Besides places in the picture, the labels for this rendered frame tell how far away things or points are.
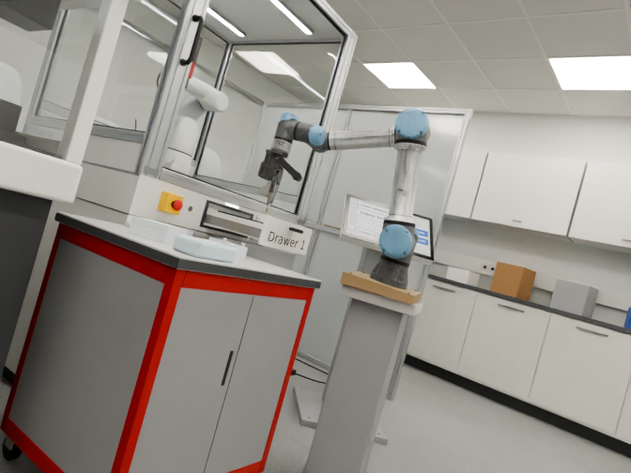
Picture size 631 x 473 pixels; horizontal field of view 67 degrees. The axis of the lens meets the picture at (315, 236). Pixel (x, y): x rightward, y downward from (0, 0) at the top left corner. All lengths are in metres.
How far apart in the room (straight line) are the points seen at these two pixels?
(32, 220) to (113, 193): 0.51
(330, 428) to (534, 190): 3.55
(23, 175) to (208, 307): 0.54
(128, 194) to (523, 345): 3.48
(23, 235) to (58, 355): 0.35
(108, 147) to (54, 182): 0.65
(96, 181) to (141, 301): 0.82
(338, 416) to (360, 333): 0.32
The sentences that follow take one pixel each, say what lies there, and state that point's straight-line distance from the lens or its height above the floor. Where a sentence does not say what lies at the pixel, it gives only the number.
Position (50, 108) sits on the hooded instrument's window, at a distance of 1.36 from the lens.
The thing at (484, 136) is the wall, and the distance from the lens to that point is 5.68.
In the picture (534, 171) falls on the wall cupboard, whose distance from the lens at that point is 5.00.
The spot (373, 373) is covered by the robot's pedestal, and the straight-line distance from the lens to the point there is 1.83.
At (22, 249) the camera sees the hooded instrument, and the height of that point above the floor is 0.66.
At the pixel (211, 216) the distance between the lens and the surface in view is 1.96.
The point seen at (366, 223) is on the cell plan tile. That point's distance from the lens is 2.60.
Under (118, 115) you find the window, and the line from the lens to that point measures 2.02.
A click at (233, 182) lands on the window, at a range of 2.09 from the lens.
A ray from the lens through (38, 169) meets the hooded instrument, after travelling 1.34.
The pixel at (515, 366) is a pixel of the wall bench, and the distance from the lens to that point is 4.45.
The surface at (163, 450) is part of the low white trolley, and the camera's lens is 1.39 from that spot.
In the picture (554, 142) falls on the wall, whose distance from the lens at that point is 5.45.
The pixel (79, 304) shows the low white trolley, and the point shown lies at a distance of 1.48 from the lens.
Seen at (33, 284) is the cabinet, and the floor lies 0.41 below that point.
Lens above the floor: 0.87
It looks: 1 degrees up
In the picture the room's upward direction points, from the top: 16 degrees clockwise
